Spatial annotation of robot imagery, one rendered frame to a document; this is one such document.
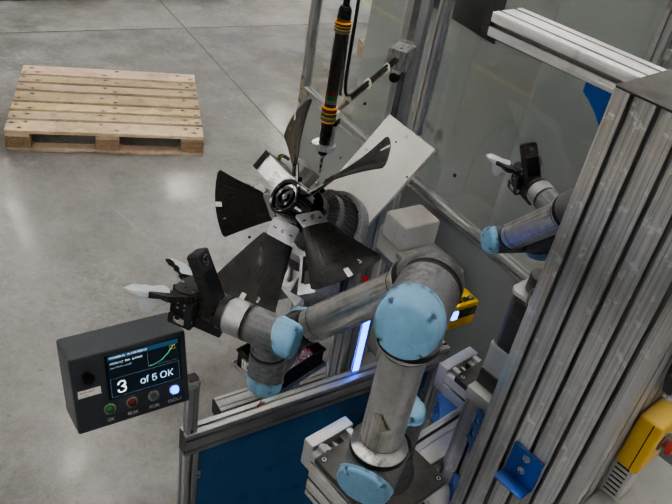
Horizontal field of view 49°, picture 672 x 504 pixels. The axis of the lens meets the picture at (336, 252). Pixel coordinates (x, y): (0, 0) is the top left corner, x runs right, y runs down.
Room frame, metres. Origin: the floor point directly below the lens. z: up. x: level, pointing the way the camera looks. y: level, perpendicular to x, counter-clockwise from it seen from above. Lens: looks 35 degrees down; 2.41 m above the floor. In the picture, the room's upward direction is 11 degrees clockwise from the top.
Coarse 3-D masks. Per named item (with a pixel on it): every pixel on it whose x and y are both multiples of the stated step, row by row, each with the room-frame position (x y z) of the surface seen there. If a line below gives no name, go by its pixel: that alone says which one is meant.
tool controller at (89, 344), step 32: (160, 320) 1.26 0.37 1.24; (64, 352) 1.10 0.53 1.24; (96, 352) 1.11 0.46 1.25; (128, 352) 1.14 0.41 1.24; (160, 352) 1.18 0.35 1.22; (64, 384) 1.11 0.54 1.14; (96, 384) 1.08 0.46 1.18; (160, 384) 1.16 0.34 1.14; (96, 416) 1.06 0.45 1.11; (128, 416) 1.10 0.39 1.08
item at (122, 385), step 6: (114, 378) 1.10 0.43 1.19; (120, 378) 1.11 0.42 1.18; (126, 378) 1.12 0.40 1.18; (132, 378) 1.13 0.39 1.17; (114, 384) 1.10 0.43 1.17; (120, 384) 1.11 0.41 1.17; (126, 384) 1.11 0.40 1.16; (132, 384) 1.12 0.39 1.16; (114, 390) 1.10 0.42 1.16; (120, 390) 1.10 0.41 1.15; (126, 390) 1.11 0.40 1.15; (132, 390) 1.12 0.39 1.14; (114, 396) 1.09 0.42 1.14
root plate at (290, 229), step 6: (276, 222) 1.91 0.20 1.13; (282, 222) 1.91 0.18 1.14; (270, 228) 1.89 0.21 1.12; (276, 228) 1.90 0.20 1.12; (282, 228) 1.90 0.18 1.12; (288, 228) 1.91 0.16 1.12; (294, 228) 1.91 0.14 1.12; (270, 234) 1.88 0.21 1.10; (276, 234) 1.89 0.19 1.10; (282, 234) 1.89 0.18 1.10; (288, 234) 1.90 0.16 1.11; (294, 234) 1.90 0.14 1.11; (282, 240) 1.88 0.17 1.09; (288, 240) 1.89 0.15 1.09
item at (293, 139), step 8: (304, 104) 2.21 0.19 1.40; (296, 112) 2.24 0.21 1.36; (304, 112) 2.18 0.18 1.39; (296, 120) 2.21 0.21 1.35; (304, 120) 2.14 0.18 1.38; (288, 128) 2.26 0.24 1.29; (296, 128) 2.17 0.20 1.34; (288, 136) 2.24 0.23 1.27; (296, 136) 2.14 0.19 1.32; (288, 144) 2.23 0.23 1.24; (296, 144) 2.11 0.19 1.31; (296, 152) 2.08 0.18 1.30; (296, 160) 2.05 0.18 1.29
